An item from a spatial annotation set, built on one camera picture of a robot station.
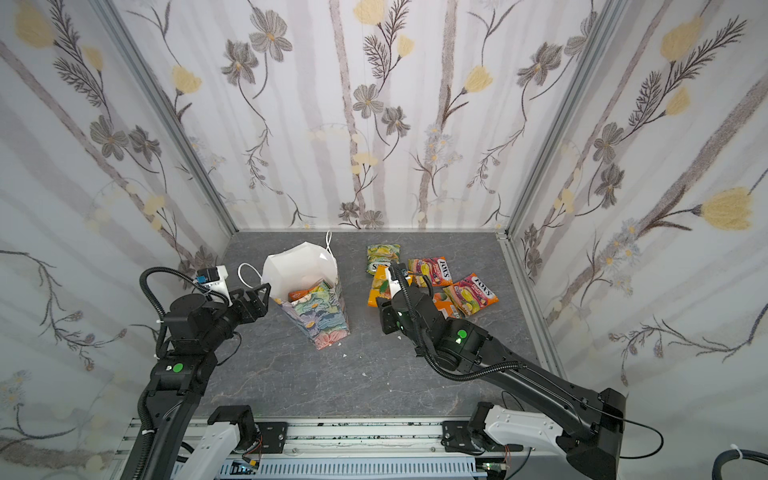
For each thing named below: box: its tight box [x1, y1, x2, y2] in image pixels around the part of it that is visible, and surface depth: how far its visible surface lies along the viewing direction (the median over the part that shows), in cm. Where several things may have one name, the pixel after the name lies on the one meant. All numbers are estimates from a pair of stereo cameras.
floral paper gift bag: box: [262, 242, 350, 350], surface depth 84 cm
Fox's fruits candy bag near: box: [442, 273, 499, 316], surface depth 101 cm
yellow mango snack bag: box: [368, 265, 392, 308], surface depth 98 cm
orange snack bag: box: [288, 287, 315, 302], surface depth 95 cm
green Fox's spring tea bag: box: [366, 243, 401, 275], surface depth 112 cm
